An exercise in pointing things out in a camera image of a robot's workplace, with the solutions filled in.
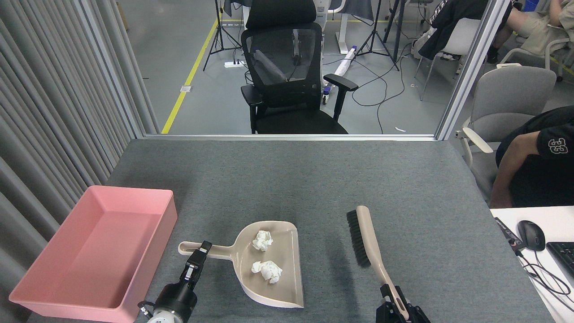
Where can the black computer mouse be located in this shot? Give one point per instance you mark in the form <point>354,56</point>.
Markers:
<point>531,235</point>

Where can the black tripod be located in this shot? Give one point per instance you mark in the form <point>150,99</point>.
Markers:
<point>219,22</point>
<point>375,22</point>

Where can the person's right forearm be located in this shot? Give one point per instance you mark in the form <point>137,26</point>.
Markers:
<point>501,184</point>

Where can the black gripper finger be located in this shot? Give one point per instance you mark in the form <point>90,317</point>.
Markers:
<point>202,262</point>
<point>188,269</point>
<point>388,312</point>
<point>419,316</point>

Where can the white side table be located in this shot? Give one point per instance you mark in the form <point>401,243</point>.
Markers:
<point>560,220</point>

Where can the dark grey hanging cloth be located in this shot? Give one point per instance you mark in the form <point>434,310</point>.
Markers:
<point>358,11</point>

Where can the white plastic chair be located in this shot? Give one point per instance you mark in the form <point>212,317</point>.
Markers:
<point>464,38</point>

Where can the beige plastic dustpan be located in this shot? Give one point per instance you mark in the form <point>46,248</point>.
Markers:
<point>287,291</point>

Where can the white stand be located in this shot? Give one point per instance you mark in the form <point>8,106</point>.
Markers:
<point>343,31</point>

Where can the grey padded chair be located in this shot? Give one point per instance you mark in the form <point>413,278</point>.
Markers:
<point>506,94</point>

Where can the blue box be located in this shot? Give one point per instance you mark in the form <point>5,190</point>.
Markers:
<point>531,4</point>

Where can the pink plastic bin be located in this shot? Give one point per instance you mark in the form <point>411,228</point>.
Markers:
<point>89,260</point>

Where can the large white paper ball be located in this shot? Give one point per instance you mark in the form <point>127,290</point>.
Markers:
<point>269,271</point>

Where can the white power strip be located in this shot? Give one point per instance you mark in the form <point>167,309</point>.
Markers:
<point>234,64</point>

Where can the seated person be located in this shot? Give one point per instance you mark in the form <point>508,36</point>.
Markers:
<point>533,27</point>

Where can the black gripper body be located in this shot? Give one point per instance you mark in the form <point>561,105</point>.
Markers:
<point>177,298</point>

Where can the beige brush black bristles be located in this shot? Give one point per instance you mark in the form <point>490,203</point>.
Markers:
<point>370,237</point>

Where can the slanted silver post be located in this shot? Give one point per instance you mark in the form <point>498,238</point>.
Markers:
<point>471,67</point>

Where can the blue white caster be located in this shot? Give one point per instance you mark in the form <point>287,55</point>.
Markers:
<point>327,92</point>

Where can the black mesh office chair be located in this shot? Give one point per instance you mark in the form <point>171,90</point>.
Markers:
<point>287,112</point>

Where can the silver table edge rail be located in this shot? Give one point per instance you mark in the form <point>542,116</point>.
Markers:
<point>291,137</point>

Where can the small white paper ball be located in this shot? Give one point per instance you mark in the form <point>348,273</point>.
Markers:
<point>262,240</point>

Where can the black jacket white lettering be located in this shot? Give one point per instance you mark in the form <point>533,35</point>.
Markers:
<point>448,27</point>

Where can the silver floor plate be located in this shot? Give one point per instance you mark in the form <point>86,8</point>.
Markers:
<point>186,88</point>

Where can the flat black device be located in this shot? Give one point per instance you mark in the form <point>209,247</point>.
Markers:
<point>509,235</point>

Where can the grey pleated curtain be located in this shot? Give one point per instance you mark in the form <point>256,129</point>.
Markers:
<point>45,89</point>

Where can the black keyboard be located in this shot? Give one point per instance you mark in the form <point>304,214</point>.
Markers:
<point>564,258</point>

